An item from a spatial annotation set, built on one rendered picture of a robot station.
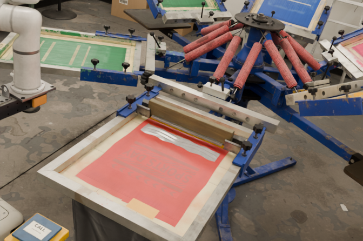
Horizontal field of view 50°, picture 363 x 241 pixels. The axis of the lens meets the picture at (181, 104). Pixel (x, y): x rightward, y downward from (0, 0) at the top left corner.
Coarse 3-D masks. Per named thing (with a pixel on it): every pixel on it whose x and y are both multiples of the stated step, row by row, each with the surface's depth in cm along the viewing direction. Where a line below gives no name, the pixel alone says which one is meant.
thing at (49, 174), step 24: (120, 120) 168; (216, 120) 181; (96, 144) 155; (48, 168) 134; (240, 168) 152; (72, 192) 127; (216, 192) 137; (120, 216) 121; (168, 240) 115; (192, 240) 117
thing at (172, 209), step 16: (208, 144) 169; (192, 160) 157; (208, 160) 159; (208, 176) 150; (144, 192) 136; (160, 192) 138; (192, 192) 140; (160, 208) 131; (176, 208) 132; (176, 224) 126
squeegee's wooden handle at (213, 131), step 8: (152, 104) 173; (160, 104) 172; (152, 112) 175; (160, 112) 173; (168, 112) 171; (176, 112) 169; (184, 112) 169; (168, 120) 173; (176, 120) 171; (184, 120) 169; (192, 120) 167; (200, 120) 165; (208, 120) 166; (192, 128) 168; (200, 128) 166; (208, 128) 165; (216, 128) 163; (224, 128) 162; (208, 136) 166; (216, 136) 164; (224, 136) 163; (232, 136) 162
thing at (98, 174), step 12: (132, 132) 168; (144, 132) 169; (180, 132) 174; (120, 144) 159; (156, 144) 163; (168, 144) 164; (108, 156) 151; (84, 168) 143; (96, 168) 144; (108, 168) 145; (84, 180) 137; (96, 180) 138; (108, 180) 139; (120, 180) 140; (132, 180) 141; (108, 192) 134; (120, 192) 135
